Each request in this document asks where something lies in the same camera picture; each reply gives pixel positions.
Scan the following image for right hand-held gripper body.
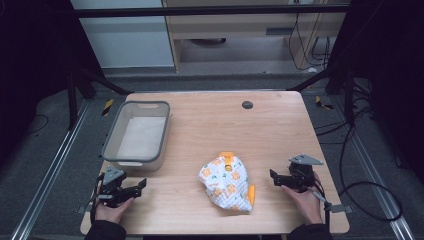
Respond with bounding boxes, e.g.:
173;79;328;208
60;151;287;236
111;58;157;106
280;153;325;194

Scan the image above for left hand-held gripper cable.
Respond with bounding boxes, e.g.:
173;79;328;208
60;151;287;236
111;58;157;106
89;173;106;224

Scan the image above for hand-held gripper cable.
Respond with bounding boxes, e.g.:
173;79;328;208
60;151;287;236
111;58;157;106
311;181;332;231
89;173;106;224

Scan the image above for person's left hand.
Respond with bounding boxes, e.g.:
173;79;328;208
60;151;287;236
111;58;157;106
94;196;135;225

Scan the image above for black horizontal bar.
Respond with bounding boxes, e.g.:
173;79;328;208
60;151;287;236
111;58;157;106
73;4;352;19

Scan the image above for white floral quilted baby garment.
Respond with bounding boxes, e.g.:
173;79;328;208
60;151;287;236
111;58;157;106
198;151;257;214

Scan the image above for aluminium floor rail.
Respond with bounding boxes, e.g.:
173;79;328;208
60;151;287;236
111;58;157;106
333;96;416;240
10;99;92;240

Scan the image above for white basket with grey rim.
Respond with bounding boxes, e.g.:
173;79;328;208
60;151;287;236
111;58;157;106
101;100;172;173

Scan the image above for white cabinet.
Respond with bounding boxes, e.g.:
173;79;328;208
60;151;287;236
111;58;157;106
70;0;176;70

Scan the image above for person's right hand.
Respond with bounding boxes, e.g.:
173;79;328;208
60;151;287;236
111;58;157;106
281;171;325;226

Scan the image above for right hand-held gripper cable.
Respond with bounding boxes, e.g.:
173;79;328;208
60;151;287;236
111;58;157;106
311;181;332;231

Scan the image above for black metal stand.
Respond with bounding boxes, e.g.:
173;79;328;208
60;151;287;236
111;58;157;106
65;66;135;132
289;64;356;128

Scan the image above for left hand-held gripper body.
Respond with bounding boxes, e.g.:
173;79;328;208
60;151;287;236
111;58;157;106
96;165;138;208

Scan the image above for black hanging cables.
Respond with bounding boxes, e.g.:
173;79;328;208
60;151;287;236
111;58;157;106
287;12;332;72

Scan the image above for yellow black striped tape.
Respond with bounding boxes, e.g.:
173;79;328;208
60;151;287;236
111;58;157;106
101;98;115;117
314;95;335;111

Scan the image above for black looped floor cable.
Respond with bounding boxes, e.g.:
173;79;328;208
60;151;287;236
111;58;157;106
337;123;403;223

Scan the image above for grey metal bracket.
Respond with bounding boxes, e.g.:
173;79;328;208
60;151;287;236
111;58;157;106
324;203;354;214
76;203;94;215

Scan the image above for light wooden desk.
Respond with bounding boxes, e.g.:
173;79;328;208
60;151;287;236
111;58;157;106
161;0;352;73

